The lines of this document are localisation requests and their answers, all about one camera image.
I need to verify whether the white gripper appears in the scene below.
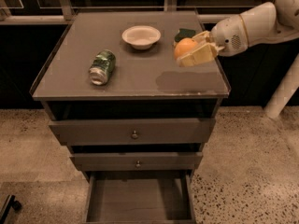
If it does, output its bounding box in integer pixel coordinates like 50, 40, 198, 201
177, 15, 249, 67

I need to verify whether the orange fruit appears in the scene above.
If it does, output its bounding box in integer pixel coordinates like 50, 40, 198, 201
174, 38, 198, 59

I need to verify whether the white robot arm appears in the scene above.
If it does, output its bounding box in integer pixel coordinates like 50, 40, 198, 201
174, 0, 299, 67

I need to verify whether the grey drawer cabinet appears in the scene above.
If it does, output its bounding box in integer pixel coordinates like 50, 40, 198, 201
29, 10, 232, 224

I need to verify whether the top grey drawer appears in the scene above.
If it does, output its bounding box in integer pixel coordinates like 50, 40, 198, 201
50, 118, 215, 146

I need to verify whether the top drawer metal knob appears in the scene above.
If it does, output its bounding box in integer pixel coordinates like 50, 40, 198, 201
131, 131, 138, 139

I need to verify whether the drawer metal knob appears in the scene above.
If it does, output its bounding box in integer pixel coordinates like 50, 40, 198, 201
131, 131, 138, 139
135, 161, 141, 168

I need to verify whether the middle grey drawer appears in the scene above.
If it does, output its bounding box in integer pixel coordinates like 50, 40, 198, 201
70, 152, 202, 171

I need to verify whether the middle drawer metal knob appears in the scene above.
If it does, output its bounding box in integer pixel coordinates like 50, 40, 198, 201
135, 161, 141, 168

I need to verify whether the bottom open grey drawer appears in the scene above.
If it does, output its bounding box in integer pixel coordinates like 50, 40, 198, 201
82, 170, 196, 224

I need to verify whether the green yellow sponge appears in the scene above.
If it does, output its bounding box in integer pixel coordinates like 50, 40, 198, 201
174, 28, 196, 44

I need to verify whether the white bowl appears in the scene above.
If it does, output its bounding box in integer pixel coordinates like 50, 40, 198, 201
121, 25, 161, 50

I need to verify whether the white pole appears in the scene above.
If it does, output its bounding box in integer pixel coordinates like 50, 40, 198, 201
264, 54, 299, 119

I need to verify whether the green soda can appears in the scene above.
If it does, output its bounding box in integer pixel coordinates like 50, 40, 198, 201
89, 49, 116, 86

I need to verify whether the black caster wheel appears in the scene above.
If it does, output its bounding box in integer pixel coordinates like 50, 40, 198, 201
0, 195, 22, 224

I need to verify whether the metal railing frame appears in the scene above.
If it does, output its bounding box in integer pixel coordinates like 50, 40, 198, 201
0, 0, 281, 26

